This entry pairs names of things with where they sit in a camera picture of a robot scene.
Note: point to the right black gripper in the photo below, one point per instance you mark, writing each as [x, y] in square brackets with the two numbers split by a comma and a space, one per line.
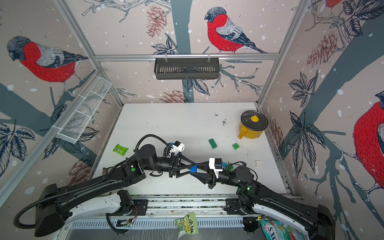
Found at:
[210, 178]

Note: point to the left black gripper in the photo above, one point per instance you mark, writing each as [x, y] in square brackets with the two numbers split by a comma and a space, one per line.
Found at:
[173, 164]

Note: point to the blue lego brick bottom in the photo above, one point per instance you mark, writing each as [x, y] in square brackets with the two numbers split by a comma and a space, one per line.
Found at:
[193, 169]

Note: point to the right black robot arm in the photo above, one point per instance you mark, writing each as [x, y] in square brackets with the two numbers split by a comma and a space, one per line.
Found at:
[316, 223]

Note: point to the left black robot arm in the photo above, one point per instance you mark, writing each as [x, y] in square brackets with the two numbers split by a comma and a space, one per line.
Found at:
[106, 195]

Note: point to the long green lego brick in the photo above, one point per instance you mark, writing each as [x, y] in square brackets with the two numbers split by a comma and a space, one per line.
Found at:
[213, 143]

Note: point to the small green lego brick right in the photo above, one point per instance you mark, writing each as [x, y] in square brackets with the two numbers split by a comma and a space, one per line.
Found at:
[236, 146]

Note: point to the small white tile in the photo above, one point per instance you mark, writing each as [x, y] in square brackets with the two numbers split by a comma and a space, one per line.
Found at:
[258, 163]

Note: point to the green snack bag front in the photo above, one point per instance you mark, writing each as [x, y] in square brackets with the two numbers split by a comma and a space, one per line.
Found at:
[187, 225]

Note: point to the green snack packet on table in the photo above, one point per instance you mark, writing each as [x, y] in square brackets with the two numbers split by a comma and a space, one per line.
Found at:
[120, 150]

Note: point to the yellow pot with glass lid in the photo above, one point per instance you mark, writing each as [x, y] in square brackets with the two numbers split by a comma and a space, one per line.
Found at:
[252, 124]

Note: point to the colourful wipes pack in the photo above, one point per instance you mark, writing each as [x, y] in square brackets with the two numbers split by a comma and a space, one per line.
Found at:
[275, 230]

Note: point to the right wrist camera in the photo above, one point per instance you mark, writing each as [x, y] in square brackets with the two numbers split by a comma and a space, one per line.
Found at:
[216, 164]

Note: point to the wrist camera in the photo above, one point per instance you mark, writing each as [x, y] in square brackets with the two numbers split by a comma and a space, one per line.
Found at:
[216, 164]
[176, 148]

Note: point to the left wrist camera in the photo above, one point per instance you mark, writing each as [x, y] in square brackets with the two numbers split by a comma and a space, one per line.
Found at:
[176, 148]

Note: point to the black wire shelf basket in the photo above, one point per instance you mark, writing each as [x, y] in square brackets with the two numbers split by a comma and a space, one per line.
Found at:
[187, 69]

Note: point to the white wire mesh basket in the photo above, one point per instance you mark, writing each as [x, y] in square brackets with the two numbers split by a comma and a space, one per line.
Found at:
[76, 127]

